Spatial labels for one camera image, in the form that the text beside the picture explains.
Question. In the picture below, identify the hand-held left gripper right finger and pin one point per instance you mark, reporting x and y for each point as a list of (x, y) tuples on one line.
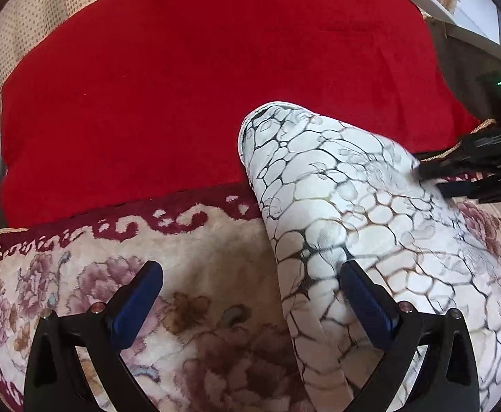
[(368, 304)]

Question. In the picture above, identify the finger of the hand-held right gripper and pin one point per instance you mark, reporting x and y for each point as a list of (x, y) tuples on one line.
[(482, 189), (469, 158)]

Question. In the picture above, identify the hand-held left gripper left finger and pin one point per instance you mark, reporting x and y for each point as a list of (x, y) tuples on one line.
[(137, 304)]

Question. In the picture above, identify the white crackle-print garment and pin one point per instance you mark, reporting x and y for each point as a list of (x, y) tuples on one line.
[(362, 223)]

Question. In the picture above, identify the maroon cream floral blanket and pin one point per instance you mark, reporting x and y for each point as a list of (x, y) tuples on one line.
[(190, 257)]

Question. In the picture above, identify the red plush blanket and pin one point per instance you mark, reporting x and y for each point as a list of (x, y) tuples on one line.
[(190, 94)]

